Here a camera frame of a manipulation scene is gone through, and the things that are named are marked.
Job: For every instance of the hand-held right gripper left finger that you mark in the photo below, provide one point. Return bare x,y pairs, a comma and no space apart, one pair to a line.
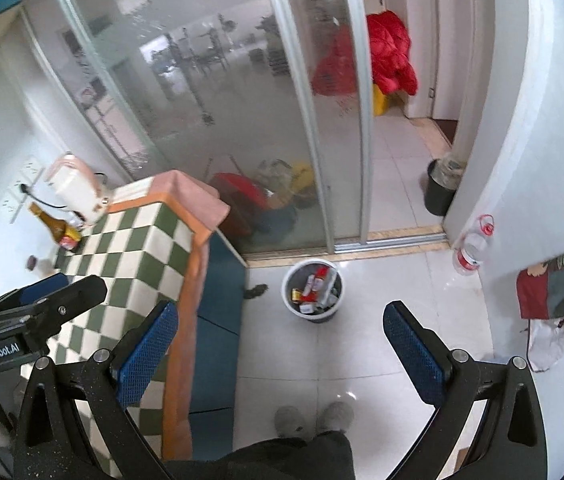
147,355

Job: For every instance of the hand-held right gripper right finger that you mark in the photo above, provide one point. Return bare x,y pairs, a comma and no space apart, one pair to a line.
414,355

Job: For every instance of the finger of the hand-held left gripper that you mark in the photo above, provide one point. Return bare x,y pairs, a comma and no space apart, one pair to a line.
72,297
37,287

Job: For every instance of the grey trash bin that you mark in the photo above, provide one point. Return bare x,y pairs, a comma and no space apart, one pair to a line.
312,316

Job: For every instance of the red sugar bag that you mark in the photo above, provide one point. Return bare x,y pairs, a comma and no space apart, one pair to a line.
319,280

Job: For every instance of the yellow box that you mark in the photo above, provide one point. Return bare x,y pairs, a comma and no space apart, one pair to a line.
296,294

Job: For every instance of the dark sauce bottle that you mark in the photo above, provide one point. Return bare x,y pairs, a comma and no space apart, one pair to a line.
59,230

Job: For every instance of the green white checkered tablecloth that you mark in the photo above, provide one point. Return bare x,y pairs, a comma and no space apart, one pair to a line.
127,260

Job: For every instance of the blue base cabinet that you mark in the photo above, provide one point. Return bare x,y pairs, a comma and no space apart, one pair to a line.
217,320

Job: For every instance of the grey slipper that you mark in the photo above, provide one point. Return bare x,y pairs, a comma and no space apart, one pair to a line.
334,415

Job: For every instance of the white electric kettle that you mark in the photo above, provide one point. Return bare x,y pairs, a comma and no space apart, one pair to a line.
77,192

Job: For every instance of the clear water bottle red cap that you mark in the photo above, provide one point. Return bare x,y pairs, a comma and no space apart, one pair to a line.
471,247

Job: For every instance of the small dark scrap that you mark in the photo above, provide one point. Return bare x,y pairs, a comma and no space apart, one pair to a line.
257,291

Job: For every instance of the floral printed cloth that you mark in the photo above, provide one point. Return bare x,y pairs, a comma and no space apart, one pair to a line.
556,290

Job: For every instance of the black bin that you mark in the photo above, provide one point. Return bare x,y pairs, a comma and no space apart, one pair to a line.
436,192

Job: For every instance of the person's dark trouser legs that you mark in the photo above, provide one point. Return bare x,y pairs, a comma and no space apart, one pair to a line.
287,460

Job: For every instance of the red plastic object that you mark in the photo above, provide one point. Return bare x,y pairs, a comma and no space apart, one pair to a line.
239,195

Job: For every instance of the yellow bag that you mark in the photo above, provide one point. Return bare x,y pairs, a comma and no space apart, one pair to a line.
302,175

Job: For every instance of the glass sliding door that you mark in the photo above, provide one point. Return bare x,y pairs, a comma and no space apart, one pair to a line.
187,85

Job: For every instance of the yellow container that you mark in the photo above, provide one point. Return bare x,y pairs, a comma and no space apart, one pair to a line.
380,102

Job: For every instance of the red quilt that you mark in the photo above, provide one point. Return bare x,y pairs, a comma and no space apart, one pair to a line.
386,55

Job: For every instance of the white wall socket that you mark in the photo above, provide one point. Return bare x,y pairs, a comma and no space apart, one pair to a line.
18,192
33,167

